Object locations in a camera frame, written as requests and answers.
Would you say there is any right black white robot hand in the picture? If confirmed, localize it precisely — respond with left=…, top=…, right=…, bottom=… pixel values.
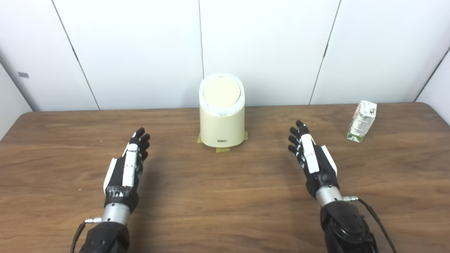
left=288, top=120, right=340, bottom=199

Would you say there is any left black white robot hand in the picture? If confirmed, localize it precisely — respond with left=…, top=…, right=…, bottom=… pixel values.
left=103, top=127, right=151, bottom=213

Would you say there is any white green milk carton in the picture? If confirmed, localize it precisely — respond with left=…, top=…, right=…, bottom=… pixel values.
left=347, top=100, right=378, bottom=143

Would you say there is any cream-colored lidded bin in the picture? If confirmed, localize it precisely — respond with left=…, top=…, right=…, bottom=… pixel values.
left=199, top=73, right=246, bottom=148

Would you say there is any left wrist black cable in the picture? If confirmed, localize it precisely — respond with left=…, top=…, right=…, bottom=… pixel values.
left=70, top=218, right=103, bottom=253

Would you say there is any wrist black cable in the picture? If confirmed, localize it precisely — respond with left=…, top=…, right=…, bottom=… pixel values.
left=70, top=218, right=103, bottom=253
left=343, top=196, right=398, bottom=253

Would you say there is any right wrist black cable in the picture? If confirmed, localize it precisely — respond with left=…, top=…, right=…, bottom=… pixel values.
left=343, top=196, right=398, bottom=253

